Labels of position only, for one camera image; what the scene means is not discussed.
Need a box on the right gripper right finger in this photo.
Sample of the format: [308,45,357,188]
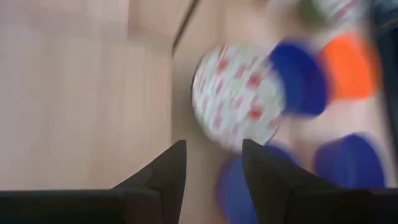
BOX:
[242,138,338,191]

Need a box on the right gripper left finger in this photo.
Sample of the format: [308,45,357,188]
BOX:
[112,139,187,191]

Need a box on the blue plastic mini bowl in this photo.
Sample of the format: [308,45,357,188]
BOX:
[216,144,299,224]
[269,39,330,119]
[313,133,388,189]

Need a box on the white fruit-patterned bowl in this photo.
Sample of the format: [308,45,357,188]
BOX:
[191,43,285,153]
[317,0,364,27]

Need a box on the orange plastic mini bowl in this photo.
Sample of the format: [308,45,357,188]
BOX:
[320,32,382,102]

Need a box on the wooden rack shelf board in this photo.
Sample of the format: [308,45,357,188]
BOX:
[0,0,174,191]

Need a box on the black metal rack frame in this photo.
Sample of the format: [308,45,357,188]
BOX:
[172,0,200,58]

